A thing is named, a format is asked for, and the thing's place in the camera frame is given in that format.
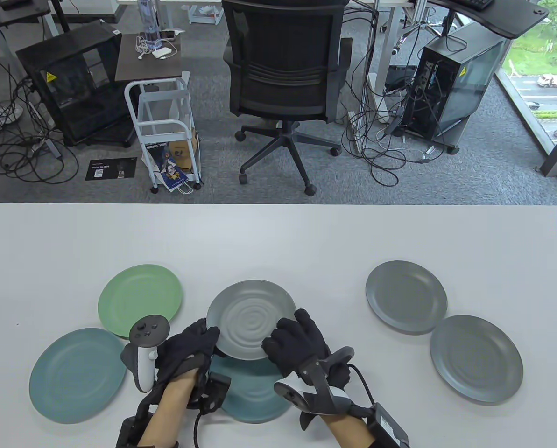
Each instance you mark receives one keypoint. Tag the person's left hand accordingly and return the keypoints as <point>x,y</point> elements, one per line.
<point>185,345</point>

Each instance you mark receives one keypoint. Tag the grey hand controller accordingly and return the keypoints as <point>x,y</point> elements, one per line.
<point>143,368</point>
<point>325,396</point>

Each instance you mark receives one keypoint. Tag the dark wooden side table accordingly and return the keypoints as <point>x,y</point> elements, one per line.
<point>147,65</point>

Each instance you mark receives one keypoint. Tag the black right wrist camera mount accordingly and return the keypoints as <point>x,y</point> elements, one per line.
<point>390,427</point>

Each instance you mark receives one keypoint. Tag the green plate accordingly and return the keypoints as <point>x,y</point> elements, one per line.
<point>133,294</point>

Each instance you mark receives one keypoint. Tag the black curved desk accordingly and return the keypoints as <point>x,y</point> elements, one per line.
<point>507,16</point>

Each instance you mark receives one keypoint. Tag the grey power strip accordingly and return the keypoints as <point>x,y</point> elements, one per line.
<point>47,147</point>

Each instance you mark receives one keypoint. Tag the black keyboard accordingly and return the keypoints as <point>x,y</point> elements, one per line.
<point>476,3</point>

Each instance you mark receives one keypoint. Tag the clear water bottle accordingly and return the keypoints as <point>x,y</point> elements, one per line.
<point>148,23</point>

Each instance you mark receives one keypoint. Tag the person's right hand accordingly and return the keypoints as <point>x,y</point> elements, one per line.
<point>301,336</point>

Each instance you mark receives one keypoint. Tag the brown paper bag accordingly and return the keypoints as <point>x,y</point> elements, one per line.
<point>182,151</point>

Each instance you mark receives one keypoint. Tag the blue printed bag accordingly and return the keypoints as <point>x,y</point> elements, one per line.
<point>168,170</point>

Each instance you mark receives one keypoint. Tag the black office chair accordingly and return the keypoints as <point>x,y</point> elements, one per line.
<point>283,42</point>

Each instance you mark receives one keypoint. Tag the grey right hand controller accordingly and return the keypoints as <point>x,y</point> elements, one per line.
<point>325,396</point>

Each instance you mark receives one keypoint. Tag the smartphone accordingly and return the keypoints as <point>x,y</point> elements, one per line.
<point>168,33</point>

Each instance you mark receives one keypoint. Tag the teal plate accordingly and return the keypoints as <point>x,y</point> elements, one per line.
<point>255,392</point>
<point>77,375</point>

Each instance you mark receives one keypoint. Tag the black leaflet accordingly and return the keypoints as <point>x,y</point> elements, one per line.
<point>110,169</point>

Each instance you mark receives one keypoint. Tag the person's right forearm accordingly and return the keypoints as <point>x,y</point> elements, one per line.
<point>348,431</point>

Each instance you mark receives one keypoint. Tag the grey plate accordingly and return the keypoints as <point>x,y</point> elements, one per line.
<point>250,317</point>
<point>406,294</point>
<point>476,359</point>

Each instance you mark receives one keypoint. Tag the white plastic basket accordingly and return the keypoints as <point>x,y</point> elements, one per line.
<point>206,14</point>

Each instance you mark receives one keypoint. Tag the grey left hand controller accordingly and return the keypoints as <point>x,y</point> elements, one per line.
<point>143,368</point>

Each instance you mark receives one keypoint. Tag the glass window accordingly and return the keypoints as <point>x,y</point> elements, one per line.
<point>539,60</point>

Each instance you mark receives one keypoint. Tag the white rolling cart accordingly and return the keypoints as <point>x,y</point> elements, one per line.
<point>164,125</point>

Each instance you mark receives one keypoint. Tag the black glass computer case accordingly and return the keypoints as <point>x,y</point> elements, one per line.
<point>73,84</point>

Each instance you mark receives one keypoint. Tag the person's left forearm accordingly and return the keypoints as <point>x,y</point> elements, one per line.
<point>166,410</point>

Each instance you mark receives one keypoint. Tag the dark desk with white legs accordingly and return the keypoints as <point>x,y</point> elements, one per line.
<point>17,16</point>

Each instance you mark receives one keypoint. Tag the black computer tower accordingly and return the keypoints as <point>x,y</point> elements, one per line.
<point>451,74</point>

